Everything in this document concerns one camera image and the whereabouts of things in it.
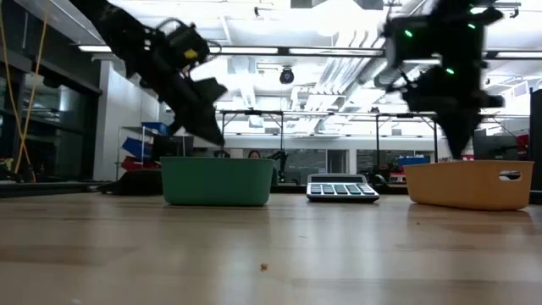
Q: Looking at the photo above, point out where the dark plastic bin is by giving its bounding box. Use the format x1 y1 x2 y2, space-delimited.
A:
99 169 164 197

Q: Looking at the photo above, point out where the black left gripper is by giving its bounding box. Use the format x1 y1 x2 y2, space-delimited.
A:
142 53 230 147

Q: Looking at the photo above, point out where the black ceiling dome camera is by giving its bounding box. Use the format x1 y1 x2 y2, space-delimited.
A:
279 66 296 86

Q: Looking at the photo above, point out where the small blue storage bin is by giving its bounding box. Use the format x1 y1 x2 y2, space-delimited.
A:
141 122 171 136

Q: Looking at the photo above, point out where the black frame post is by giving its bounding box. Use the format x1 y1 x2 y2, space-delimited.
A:
529 86 542 191

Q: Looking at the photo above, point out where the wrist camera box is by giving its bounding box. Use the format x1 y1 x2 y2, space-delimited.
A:
383 15 444 69
157 17 212 72

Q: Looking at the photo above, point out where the black computer monitor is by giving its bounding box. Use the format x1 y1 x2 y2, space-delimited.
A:
473 129 520 161
151 135 195 159

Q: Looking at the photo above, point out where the grey desk calculator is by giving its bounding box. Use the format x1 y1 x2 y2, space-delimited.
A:
305 173 381 204

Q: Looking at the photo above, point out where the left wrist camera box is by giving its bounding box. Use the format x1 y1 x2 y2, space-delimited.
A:
157 17 212 72

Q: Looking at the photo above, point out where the wide blue storage bin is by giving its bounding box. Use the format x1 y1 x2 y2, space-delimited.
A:
397 156 431 166

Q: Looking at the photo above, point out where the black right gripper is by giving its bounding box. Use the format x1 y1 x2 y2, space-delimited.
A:
400 63 506 160

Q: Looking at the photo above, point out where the red storage bin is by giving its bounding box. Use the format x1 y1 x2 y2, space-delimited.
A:
121 155 161 171

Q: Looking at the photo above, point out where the yellow cable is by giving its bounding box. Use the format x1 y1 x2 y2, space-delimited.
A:
0 12 29 173
15 0 50 173

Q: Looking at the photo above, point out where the teal plastic bin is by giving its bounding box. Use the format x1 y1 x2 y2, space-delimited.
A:
159 156 275 208

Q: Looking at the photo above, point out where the tilted blue storage bin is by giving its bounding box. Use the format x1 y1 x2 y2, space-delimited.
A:
121 137 153 161

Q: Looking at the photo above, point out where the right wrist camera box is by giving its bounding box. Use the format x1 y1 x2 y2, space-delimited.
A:
383 15 444 69

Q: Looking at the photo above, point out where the yellow plastic bin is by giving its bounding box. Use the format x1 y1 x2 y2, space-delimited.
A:
402 158 535 212

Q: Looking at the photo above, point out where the black metal frame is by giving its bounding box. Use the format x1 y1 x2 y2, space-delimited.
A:
374 111 440 164
218 109 285 164

